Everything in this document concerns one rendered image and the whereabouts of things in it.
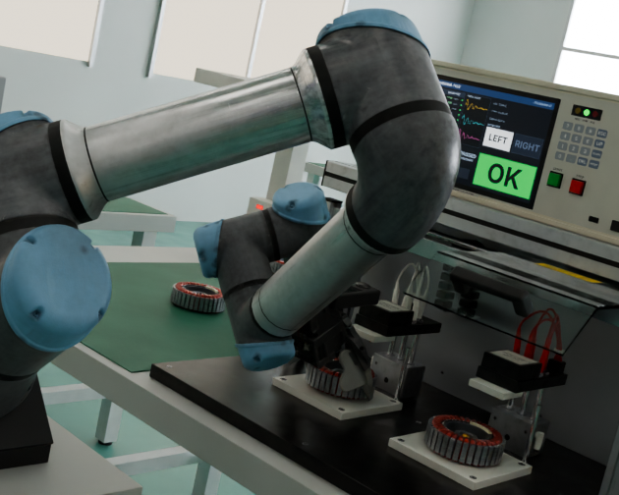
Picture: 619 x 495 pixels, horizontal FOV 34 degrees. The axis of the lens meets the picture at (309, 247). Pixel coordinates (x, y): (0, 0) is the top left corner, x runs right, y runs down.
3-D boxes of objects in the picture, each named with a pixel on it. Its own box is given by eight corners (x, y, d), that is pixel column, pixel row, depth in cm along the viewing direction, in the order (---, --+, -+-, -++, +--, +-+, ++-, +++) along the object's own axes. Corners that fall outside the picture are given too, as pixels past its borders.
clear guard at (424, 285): (561, 357, 117) (575, 307, 116) (402, 294, 132) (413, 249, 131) (676, 341, 141) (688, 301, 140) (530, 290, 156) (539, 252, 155)
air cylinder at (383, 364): (400, 399, 166) (408, 367, 165) (366, 382, 171) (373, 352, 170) (419, 396, 170) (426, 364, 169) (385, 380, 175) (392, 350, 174)
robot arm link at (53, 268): (-35, 379, 104) (28, 327, 96) (-54, 262, 109) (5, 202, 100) (67, 376, 112) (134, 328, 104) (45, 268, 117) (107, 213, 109)
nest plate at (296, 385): (340, 420, 150) (342, 412, 149) (271, 384, 159) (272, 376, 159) (401, 410, 161) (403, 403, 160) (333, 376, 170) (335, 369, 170)
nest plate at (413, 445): (473, 490, 134) (475, 482, 134) (387, 445, 144) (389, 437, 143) (531, 473, 145) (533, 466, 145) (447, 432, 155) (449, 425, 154)
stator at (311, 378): (341, 404, 152) (346, 380, 151) (289, 378, 159) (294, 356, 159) (387, 397, 160) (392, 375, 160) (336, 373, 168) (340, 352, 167)
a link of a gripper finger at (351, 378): (349, 415, 153) (318, 364, 152) (374, 395, 156) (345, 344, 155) (361, 414, 150) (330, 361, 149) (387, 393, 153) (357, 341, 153)
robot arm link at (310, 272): (511, 200, 105) (293, 370, 142) (476, 111, 109) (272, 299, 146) (425, 202, 98) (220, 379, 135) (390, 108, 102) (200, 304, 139)
